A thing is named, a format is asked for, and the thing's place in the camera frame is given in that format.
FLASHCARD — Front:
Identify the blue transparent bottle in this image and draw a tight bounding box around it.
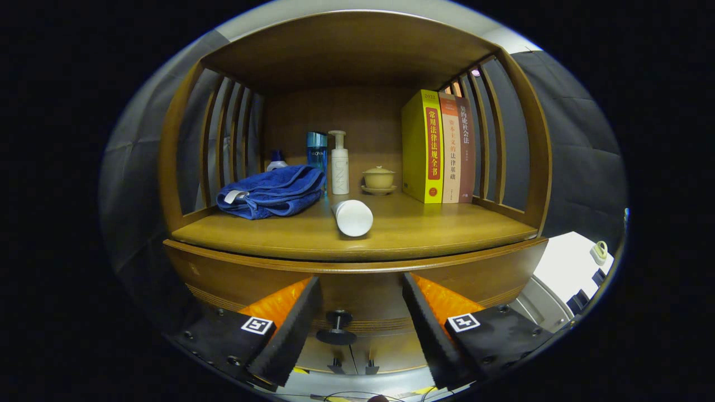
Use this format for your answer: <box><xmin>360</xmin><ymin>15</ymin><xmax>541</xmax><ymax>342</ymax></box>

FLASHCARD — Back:
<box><xmin>306</xmin><ymin>132</ymin><xmax>328</xmax><ymax>193</ymax></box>

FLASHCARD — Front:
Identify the brown wooden drawer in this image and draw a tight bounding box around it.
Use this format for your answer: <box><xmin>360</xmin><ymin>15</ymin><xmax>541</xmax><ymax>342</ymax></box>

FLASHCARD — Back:
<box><xmin>163</xmin><ymin>237</ymin><xmax>549</xmax><ymax>347</ymax></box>

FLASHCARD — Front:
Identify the wooden countertop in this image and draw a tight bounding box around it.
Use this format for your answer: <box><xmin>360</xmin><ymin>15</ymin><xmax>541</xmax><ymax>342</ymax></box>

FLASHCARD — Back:
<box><xmin>170</xmin><ymin>190</ymin><xmax>540</xmax><ymax>263</ymax></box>

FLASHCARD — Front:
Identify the white drawer unit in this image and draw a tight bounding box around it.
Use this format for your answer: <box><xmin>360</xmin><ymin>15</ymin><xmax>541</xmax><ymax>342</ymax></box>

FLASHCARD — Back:
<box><xmin>511</xmin><ymin>231</ymin><xmax>615</xmax><ymax>334</ymax></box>

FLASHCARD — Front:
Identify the white pump bottle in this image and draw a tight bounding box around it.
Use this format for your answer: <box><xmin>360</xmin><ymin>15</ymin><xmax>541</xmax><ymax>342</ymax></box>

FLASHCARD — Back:
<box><xmin>328</xmin><ymin>130</ymin><xmax>350</xmax><ymax>195</ymax></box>

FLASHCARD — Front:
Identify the blue folded towel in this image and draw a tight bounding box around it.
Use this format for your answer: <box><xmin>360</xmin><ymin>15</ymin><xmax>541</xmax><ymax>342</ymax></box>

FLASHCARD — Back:
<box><xmin>216</xmin><ymin>165</ymin><xmax>327</xmax><ymax>220</ymax></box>

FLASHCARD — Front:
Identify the brown wooden cabinet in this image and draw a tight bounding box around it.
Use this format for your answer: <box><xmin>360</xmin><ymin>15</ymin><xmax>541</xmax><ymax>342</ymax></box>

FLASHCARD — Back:
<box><xmin>158</xmin><ymin>9</ymin><xmax>554</xmax><ymax>376</ymax></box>

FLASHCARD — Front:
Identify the orange and white book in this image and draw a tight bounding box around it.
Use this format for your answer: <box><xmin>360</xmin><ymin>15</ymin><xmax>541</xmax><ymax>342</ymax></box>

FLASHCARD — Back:
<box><xmin>438</xmin><ymin>92</ymin><xmax>463</xmax><ymax>204</ymax></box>

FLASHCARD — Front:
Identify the wooden cabinet door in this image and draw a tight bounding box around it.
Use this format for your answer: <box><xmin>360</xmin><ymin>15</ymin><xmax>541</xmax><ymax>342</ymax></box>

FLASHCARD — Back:
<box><xmin>296</xmin><ymin>335</ymin><xmax>354</xmax><ymax>374</ymax></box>
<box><xmin>352</xmin><ymin>332</ymin><xmax>430</xmax><ymax>374</ymax></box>

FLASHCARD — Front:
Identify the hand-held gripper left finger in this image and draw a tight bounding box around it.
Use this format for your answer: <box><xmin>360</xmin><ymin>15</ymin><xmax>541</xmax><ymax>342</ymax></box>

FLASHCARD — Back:
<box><xmin>170</xmin><ymin>275</ymin><xmax>323</xmax><ymax>393</ymax></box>

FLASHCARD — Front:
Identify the thick yellow book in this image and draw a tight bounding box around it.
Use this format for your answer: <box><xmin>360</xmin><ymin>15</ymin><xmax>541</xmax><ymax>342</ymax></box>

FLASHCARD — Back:
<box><xmin>401</xmin><ymin>89</ymin><xmax>444</xmax><ymax>204</ymax></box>

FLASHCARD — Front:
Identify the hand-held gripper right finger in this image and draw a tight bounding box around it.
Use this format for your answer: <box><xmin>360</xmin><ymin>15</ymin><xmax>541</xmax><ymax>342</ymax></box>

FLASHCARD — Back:
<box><xmin>402</xmin><ymin>272</ymin><xmax>559</xmax><ymax>391</ymax></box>

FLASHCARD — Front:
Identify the brown book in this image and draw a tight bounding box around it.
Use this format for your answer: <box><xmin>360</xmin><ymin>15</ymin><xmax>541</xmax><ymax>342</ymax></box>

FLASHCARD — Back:
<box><xmin>455</xmin><ymin>97</ymin><xmax>476</xmax><ymax>204</ymax></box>

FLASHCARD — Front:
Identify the beige lidded teacup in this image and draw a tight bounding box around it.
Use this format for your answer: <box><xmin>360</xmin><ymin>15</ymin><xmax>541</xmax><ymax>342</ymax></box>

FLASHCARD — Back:
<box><xmin>362</xmin><ymin>165</ymin><xmax>397</xmax><ymax>189</ymax></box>

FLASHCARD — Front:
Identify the white and green tube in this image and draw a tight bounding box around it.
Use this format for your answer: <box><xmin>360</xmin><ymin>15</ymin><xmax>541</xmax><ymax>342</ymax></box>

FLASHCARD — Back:
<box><xmin>331</xmin><ymin>199</ymin><xmax>374</xmax><ymax>238</ymax></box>

